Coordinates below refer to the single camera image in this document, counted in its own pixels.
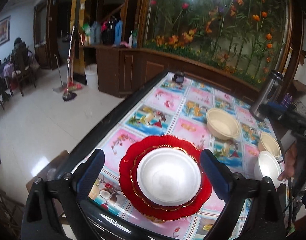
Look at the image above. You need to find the wooden counter cabinet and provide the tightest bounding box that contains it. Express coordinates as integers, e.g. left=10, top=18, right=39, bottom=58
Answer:
left=79, top=42, right=268, bottom=98

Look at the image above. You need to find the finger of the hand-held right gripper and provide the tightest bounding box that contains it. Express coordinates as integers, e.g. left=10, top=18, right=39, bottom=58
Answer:
left=258, top=102, right=287, bottom=120

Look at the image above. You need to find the pink broom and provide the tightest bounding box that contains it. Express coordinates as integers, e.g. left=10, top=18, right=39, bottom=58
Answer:
left=67, top=34, right=83, bottom=92

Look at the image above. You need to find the person's right hand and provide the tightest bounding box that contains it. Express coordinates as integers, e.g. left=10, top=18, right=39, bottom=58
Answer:
left=278, top=142, right=297, bottom=181

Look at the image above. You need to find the white bin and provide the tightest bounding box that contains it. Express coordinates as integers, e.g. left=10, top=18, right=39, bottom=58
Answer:
left=84, top=64, right=99, bottom=90

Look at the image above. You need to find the framed picture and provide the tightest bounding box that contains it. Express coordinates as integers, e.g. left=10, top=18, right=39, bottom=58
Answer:
left=0, top=16, right=11, bottom=52

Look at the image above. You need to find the silver mop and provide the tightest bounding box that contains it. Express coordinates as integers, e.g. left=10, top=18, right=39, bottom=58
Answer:
left=63, top=25, right=78, bottom=102

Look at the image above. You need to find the steel thermos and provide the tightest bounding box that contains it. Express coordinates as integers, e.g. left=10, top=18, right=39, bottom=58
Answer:
left=249, top=70, right=284, bottom=122

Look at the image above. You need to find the printed fruit tablecloth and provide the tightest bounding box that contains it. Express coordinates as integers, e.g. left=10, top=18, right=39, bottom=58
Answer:
left=87, top=71, right=289, bottom=240

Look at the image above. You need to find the white bowl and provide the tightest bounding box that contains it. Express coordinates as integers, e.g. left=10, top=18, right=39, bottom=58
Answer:
left=136, top=147, right=202, bottom=205
left=254, top=151, right=282, bottom=188

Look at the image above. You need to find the long-handled dustpan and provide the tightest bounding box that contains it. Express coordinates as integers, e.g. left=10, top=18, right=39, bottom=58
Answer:
left=52, top=54, right=66, bottom=93

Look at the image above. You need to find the large red plate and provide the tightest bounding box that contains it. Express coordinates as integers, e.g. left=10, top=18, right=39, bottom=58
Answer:
left=118, top=134, right=213, bottom=217

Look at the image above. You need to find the small cream bowl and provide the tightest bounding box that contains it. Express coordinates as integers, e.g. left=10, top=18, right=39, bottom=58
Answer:
left=258, top=132, right=282, bottom=158

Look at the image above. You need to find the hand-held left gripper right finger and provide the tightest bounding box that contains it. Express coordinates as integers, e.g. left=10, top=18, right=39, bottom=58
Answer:
left=200, top=149, right=286, bottom=240

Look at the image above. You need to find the black rimmed table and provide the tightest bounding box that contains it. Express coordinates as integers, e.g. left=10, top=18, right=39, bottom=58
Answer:
left=55, top=69, right=292, bottom=240

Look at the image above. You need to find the flower mural panel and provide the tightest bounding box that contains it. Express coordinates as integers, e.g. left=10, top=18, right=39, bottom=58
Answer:
left=143, top=0, right=293, bottom=88

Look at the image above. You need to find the wire basket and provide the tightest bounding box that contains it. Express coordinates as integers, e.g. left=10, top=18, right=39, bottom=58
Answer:
left=291, top=100, right=306, bottom=118

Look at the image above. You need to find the large cream bowl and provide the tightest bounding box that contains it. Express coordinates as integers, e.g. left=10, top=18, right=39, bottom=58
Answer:
left=206, top=108, right=241, bottom=140

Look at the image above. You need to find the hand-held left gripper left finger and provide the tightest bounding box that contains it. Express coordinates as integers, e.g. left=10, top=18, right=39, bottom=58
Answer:
left=19, top=149, right=105, bottom=240

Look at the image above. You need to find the small black container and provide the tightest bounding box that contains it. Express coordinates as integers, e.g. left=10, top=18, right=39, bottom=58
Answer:
left=171, top=71, right=185, bottom=83

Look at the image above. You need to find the grey-blue jug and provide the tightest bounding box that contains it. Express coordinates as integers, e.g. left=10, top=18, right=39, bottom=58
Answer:
left=89, top=21, right=101, bottom=44

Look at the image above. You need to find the black flask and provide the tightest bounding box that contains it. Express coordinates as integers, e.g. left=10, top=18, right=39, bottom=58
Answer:
left=101, top=17, right=116, bottom=44

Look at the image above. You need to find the blue bottle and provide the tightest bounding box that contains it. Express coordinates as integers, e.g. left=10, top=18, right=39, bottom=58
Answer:
left=115, top=19, right=123, bottom=45

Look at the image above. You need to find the flattened cardboard box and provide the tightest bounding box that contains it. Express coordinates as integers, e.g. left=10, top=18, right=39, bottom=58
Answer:
left=293, top=79, right=306, bottom=93

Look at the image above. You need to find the green bottle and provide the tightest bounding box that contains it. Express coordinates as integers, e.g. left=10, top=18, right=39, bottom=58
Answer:
left=132, top=27, right=139, bottom=48

